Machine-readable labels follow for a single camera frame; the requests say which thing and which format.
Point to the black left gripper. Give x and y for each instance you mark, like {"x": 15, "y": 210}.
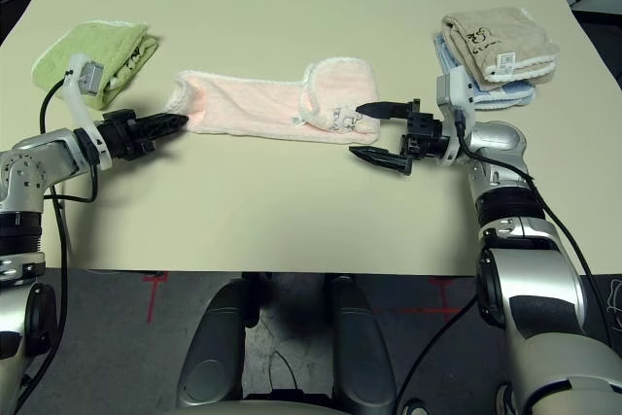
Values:
{"x": 119, "y": 135}

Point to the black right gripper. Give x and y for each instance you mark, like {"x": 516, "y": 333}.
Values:
{"x": 427, "y": 138}

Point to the pink terry towel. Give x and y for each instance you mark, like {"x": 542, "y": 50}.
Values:
{"x": 243, "y": 104}

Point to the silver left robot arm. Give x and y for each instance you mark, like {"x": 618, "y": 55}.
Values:
{"x": 29, "y": 167}

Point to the light blue folded towel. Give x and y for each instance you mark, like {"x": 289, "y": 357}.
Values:
{"x": 444, "y": 58}

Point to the green folded towel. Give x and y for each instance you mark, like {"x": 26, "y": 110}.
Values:
{"x": 97, "y": 45}

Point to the beige folded towel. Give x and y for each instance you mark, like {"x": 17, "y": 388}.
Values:
{"x": 510, "y": 31}

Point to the grey right robot leg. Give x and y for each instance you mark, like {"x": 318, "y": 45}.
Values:
{"x": 362, "y": 337}

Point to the grey robot leg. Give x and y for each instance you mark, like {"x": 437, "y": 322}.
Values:
{"x": 214, "y": 337}
{"x": 362, "y": 337}

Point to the grey left robot leg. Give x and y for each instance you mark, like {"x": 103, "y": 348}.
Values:
{"x": 214, "y": 337}

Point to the beige robot torso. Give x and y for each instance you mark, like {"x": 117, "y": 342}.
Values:
{"x": 277, "y": 407}

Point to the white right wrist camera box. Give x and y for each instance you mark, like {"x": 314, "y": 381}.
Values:
{"x": 452, "y": 89}

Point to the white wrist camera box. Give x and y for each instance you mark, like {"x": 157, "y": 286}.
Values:
{"x": 90, "y": 77}
{"x": 452, "y": 89}

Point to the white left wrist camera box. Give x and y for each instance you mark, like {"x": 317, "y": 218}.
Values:
{"x": 90, "y": 77}

